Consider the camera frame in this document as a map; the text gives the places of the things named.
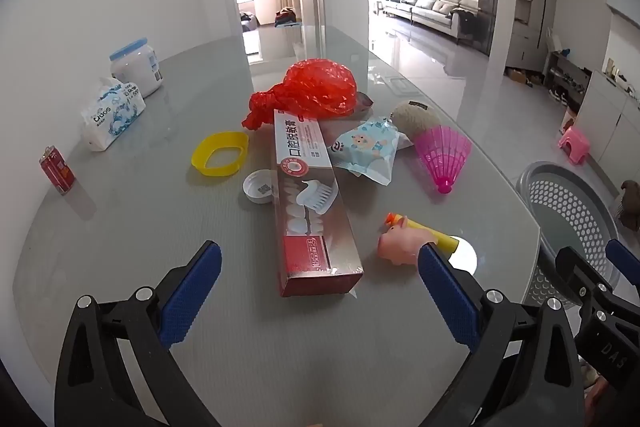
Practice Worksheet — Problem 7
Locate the red plastic bag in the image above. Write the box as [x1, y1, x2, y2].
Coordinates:
[241, 59, 359, 132]

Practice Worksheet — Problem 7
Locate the pink plastic shuttlecock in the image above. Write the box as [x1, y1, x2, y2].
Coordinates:
[412, 125, 473, 194]

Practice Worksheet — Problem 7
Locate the white tissue pack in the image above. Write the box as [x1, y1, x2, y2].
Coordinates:
[81, 77, 147, 152]

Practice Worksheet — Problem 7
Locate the checked basket with brown cloth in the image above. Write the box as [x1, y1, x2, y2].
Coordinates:
[620, 181, 640, 230]

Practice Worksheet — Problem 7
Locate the grey sofa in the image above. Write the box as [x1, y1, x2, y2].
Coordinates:
[382, 0, 481, 42]

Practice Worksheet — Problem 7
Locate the pink plastic stool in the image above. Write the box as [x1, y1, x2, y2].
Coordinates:
[557, 127, 591, 165]

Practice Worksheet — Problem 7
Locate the pink pig toy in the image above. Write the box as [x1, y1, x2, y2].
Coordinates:
[377, 227, 436, 267]

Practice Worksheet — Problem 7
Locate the grey perforated basket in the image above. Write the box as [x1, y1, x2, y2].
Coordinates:
[515, 161, 621, 308]

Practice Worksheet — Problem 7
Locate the red toothpaste box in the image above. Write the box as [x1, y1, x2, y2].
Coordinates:
[272, 108, 364, 299]

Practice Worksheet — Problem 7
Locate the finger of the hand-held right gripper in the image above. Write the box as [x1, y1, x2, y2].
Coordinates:
[606, 239, 640, 290]
[555, 247, 640, 388]

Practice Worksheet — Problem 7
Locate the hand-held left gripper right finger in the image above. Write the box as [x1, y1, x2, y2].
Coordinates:
[418, 243, 586, 427]

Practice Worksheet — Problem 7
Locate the shoe rack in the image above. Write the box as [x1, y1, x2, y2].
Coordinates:
[545, 49, 593, 105]

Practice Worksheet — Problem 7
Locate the white jar with blue lid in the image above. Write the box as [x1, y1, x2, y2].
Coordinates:
[109, 38, 164, 98]

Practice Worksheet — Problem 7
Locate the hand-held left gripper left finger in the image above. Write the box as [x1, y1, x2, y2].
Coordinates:
[54, 241, 223, 427]

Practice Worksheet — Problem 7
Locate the dark tall cabinet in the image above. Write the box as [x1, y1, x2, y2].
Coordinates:
[477, 0, 501, 58]

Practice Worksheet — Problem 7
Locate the blue printed wipes packet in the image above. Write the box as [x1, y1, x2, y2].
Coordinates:
[327, 117, 408, 186]

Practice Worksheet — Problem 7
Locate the yellow plastic ring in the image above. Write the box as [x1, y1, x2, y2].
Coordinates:
[191, 132, 250, 176]

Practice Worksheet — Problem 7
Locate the white low cabinet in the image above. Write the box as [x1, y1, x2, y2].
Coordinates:
[577, 69, 640, 208]

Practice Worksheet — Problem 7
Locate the red drink can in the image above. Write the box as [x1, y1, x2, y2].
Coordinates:
[40, 146, 76, 196]

